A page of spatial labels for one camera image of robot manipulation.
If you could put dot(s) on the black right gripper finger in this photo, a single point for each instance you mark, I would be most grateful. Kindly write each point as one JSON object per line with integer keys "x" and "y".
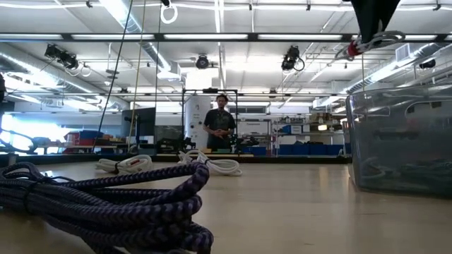
{"x": 388, "y": 10}
{"x": 365, "y": 17}

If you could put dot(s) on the clear grey plastic bin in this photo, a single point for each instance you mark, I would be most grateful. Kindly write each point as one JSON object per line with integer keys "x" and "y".
{"x": 395, "y": 141}

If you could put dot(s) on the black background robot arm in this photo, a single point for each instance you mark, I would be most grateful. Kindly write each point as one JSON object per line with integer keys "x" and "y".
{"x": 247, "y": 142}

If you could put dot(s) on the white ceiling vent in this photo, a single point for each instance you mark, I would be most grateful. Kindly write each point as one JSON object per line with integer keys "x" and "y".
{"x": 402, "y": 52}

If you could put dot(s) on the black ceiling fixture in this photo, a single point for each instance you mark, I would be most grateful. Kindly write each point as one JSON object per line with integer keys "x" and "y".
{"x": 427, "y": 63}

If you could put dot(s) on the metal shelving rack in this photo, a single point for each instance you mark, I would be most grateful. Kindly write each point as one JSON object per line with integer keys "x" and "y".
{"x": 307, "y": 130}

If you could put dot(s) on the blue storage bin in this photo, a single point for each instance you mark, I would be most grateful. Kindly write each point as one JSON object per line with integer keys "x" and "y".
{"x": 317, "y": 150}
{"x": 257, "y": 151}
{"x": 301, "y": 150}
{"x": 286, "y": 150}
{"x": 333, "y": 150}

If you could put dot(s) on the blue box with white label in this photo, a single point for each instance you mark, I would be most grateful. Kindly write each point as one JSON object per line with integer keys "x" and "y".
{"x": 287, "y": 129}

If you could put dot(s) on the white sign board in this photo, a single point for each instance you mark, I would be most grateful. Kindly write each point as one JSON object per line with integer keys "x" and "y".
{"x": 254, "y": 127}

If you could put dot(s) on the thin black metal stand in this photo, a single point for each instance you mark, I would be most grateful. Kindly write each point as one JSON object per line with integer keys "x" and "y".
{"x": 210, "y": 90}

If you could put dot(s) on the person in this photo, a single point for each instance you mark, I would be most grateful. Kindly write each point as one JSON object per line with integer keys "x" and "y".
{"x": 219, "y": 123}

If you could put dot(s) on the white cylindrical tank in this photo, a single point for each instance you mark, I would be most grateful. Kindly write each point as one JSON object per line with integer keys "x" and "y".
{"x": 196, "y": 120}

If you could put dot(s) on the black monitor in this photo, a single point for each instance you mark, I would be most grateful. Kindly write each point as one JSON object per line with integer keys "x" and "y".
{"x": 139, "y": 121}

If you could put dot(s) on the blue storage crate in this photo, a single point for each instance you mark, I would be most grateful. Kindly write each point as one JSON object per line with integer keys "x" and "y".
{"x": 91, "y": 134}

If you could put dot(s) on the red storage crate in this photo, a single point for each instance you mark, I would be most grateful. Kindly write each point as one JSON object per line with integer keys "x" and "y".
{"x": 72, "y": 138}

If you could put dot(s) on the silver ventilation duct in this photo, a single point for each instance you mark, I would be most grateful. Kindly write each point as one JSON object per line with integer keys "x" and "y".
{"x": 388, "y": 67}
{"x": 134, "y": 28}

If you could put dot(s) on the round black overhead camera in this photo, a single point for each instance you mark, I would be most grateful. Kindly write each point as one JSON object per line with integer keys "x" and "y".
{"x": 202, "y": 61}

